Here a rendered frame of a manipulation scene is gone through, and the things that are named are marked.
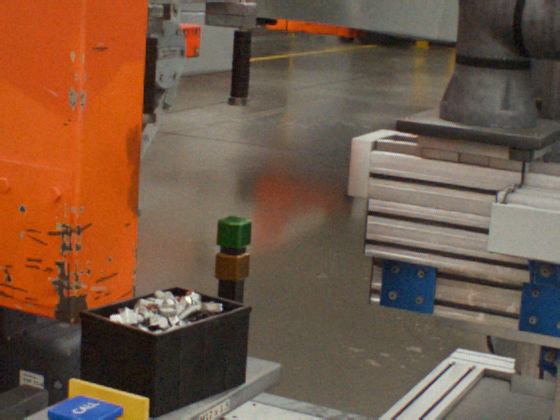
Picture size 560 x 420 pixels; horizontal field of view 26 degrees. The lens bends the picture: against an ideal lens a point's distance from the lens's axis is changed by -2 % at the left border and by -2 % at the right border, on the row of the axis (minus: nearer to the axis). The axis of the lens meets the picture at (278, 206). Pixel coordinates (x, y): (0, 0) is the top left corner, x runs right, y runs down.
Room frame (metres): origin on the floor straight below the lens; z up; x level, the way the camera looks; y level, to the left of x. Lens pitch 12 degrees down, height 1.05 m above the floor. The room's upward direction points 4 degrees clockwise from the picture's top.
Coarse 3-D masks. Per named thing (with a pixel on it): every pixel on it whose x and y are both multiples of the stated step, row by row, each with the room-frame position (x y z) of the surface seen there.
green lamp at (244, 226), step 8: (232, 216) 1.78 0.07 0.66; (224, 224) 1.75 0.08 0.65; (232, 224) 1.74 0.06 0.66; (240, 224) 1.74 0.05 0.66; (248, 224) 1.76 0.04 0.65; (224, 232) 1.75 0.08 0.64; (232, 232) 1.74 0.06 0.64; (240, 232) 1.74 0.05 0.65; (248, 232) 1.76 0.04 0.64; (216, 240) 1.75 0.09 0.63; (224, 240) 1.75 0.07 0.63; (232, 240) 1.74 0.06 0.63; (240, 240) 1.74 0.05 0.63; (248, 240) 1.76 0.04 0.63; (240, 248) 1.74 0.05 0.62
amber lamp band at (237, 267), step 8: (216, 256) 1.75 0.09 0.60; (224, 256) 1.75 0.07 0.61; (232, 256) 1.74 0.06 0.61; (240, 256) 1.75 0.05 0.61; (248, 256) 1.76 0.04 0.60; (216, 264) 1.75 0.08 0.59; (224, 264) 1.75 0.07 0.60; (232, 264) 1.74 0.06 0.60; (240, 264) 1.74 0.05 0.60; (248, 264) 1.77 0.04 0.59; (216, 272) 1.75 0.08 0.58; (224, 272) 1.75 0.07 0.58; (232, 272) 1.74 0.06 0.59; (240, 272) 1.74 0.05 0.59; (248, 272) 1.77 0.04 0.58; (232, 280) 1.74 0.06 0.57; (240, 280) 1.75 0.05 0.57
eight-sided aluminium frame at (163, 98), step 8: (168, 8) 2.54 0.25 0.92; (176, 8) 2.55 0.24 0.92; (168, 16) 2.53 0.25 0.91; (176, 16) 2.55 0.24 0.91; (160, 96) 2.52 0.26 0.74; (168, 96) 2.54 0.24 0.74; (160, 104) 2.51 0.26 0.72; (168, 104) 2.54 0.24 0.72; (160, 112) 2.52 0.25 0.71; (160, 120) 2.52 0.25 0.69; (144, 128) 2.47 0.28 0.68; (152, 128) 2.49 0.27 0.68; (144, 136) 2.46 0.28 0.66; (152, 136) 2.49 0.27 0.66; (144, 144) 2.47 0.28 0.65; (144, 152) 2.47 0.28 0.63
